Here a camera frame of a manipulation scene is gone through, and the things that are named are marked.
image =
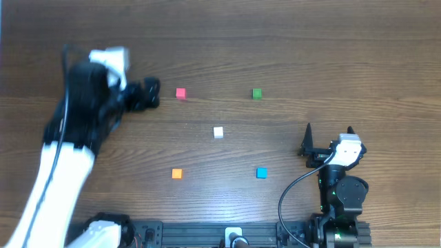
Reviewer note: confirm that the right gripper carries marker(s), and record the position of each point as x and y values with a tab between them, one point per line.
317	156

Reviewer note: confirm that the blue cube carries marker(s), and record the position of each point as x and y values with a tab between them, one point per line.
262	173

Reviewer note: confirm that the green cube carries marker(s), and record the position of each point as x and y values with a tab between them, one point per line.
257	93

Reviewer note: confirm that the pink cube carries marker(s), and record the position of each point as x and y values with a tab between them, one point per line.
181	93

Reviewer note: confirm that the orange cube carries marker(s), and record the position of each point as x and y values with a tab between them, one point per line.
177	173

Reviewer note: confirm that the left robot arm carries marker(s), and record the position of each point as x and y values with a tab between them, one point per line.
58	179

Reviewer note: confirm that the white cube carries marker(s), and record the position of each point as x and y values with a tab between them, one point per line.
218	132

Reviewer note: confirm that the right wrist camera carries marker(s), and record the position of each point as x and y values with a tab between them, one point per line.
348	149

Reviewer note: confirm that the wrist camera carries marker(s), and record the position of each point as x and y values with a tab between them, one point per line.
112	63
348	149

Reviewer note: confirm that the mounting rail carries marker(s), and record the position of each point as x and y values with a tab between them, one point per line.
206	234

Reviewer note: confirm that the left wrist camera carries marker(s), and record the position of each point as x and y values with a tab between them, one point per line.
112	63

